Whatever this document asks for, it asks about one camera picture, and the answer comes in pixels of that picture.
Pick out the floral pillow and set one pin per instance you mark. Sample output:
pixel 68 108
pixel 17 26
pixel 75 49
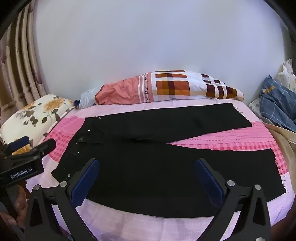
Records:
pixel 34 115

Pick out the person's left hand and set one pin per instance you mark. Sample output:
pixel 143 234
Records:
pixel 19 199

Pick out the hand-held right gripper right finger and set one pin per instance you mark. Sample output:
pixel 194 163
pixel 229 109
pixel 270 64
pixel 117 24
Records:
pixel 208 178

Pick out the beige patterned curtain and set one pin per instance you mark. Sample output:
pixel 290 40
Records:
pixel 20 69

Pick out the blue plaid cloth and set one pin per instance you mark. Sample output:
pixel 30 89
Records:
pixel 275 104

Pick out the beige cloth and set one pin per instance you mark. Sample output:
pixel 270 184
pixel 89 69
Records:
pixel 284 148

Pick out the pink patterned bed sheet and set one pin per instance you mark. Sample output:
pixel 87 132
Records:
pixel 208 141

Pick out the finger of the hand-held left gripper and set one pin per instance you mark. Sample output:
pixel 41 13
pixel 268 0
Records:
pixel 45 147
pixel 19 142

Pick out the patchwork pink orange pillow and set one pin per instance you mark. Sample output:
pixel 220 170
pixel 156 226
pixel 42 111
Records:
pixel 171 85

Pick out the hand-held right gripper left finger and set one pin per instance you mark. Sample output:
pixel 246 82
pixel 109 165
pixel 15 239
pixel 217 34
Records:
pixel 86 178

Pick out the small blue object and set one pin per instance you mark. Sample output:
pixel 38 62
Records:
pixel 76 102

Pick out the white floral cloth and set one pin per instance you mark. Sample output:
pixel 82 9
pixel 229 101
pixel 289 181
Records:
pixel 286 74

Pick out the black pants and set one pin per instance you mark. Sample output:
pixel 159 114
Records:
pixel 138 176

